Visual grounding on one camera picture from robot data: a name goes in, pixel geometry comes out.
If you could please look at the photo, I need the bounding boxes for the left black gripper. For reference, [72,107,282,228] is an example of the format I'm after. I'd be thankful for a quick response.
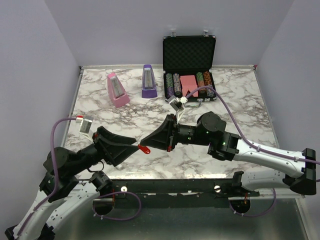
[70,125,140,175]

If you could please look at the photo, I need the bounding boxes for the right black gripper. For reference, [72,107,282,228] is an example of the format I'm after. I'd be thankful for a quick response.
[141,113,211,153]

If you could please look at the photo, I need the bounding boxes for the red key fob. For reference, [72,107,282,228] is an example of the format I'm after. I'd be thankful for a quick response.
[138,144,151,154]

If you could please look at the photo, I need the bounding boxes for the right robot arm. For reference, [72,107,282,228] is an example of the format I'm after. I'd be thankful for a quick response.
[140,111,317,196]

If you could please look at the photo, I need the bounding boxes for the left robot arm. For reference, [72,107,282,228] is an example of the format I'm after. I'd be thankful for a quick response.
[5,126,139,240]

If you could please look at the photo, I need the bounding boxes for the purple metronome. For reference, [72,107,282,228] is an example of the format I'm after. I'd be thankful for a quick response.
[141,64,158,99]

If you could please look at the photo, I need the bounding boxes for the pink metronome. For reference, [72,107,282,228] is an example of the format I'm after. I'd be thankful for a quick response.
[107,72,130,108]

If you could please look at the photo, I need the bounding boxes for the pink playing card deck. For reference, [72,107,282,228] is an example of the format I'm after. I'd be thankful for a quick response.
[180,75,198,97]

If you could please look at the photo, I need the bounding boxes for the black poker chip case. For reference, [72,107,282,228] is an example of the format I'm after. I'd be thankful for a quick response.
[162,35,216,101]

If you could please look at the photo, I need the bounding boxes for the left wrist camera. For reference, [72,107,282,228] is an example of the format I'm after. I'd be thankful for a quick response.
[75,115,94,142]

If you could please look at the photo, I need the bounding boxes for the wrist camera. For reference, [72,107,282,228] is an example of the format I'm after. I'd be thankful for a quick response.
[167,95,188,123]
[75,115,94,142]

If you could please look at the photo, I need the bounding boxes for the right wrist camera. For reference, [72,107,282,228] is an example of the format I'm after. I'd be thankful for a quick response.
[167,95,188,123]

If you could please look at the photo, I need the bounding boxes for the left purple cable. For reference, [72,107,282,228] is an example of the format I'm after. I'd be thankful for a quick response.
[14,117,142,238]

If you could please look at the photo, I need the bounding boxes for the purple cable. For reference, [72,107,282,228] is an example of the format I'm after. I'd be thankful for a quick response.
[14,117,142,238]
[186,86,320,218]

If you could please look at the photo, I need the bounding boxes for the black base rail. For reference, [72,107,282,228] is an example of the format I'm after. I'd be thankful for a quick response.
[82,177,261,210]

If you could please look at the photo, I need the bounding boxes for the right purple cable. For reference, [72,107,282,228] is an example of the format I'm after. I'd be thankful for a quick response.
[186,86,320,218]

